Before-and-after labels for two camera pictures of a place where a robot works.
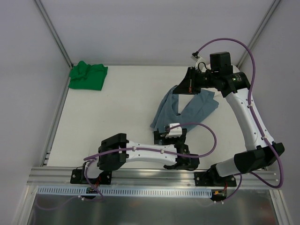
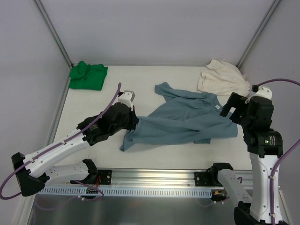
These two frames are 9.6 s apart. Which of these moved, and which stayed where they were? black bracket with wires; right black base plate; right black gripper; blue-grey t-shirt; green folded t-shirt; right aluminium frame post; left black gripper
Moved: left black gripper; right black gripper; blue-grey t-shirt
Stayed: right black base plate; green folded t-shirt; black bracket with wires; right aluminium frame post
